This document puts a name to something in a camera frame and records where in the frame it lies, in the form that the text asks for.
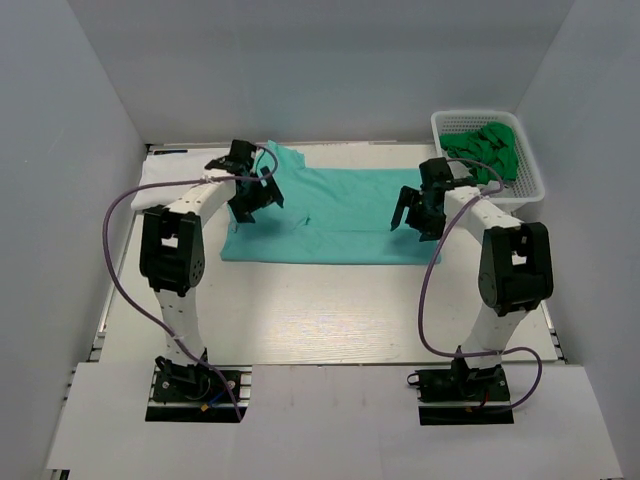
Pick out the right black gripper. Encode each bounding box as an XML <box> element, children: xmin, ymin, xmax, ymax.
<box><xmin>392</xmin><ymin>186</ymin><xmax>447</xmax><ymax>242</ymax></box>

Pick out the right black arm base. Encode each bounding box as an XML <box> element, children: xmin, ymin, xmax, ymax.
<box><xmin>407</xmin><ymin>351</ymin><xmax>511</xmax><ymax>408</ymax></box>

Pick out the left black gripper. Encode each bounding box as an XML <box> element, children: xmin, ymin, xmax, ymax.
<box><xmin>228</xmin><ymin>166</ymin><xmax>283</xmax><ymax>224</ymax></box>

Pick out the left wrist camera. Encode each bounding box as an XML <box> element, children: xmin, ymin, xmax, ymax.
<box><xmin>204</xmin><ymin>139</ymin><xmax>258</xmax><ymax>176</ymax></box>

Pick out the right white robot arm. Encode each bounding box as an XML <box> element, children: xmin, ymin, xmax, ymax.
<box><xmin>391</xmin><ymin>186</ymin><xmax>554</xmax><ymax>399</ymax></box>

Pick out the white t-shirt in basket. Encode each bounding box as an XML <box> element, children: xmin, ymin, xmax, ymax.
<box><xmin>480</xmin><ymin>181</ymin><xmax>511</xmax><ymax>198</ymax></box>

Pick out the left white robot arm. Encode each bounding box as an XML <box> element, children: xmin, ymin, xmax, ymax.
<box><xmin>139</xmin><ymin>167</ymin><xmax>284</xmax><ymax>399</ymax></box>

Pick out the folded white t-shirt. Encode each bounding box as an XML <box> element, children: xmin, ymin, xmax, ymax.
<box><xmin>130</xmin><ymin>154</ymin><xmax>211</xmax><ymax>211</ymax></box>

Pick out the green t-shirt in basket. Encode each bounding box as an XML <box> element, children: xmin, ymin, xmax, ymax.
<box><xmin>439</xmin><ymin>122</ymin><xmax>519</xmax><ymax>183</ymax></box>

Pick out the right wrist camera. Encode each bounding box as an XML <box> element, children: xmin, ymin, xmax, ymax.
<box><xmin>419</xmin><ymin>157</ymin><xmax>477</xmax><ymax>193</ymax></box>

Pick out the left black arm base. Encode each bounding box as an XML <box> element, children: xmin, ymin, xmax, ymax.
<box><xmin>151</xmin><ymin>356</ymin><xmax>243</xmax><ymax>403</ymax></box>

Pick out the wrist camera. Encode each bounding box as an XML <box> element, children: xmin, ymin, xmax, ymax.
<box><xmin>204</xmin><ymin>139</ymin><xmax>258</xmax><ymax>176</ymax></box>
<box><xmin>419</xmin><ymin>157</ymin><xmax>477</xmax><ymax>193</ymax></box>

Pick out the teal t-shirt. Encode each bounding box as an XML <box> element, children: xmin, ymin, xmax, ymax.
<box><xmin>220</xmin><ymin>142</ymin><xmax>437</xmax><ymax>265</ymax></box>

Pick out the white plastic basket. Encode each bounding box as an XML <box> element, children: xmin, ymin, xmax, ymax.
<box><xmin>431</xmin><ymin>110</ymin><xmax>545</xmax><ymax>212</ymax></box>

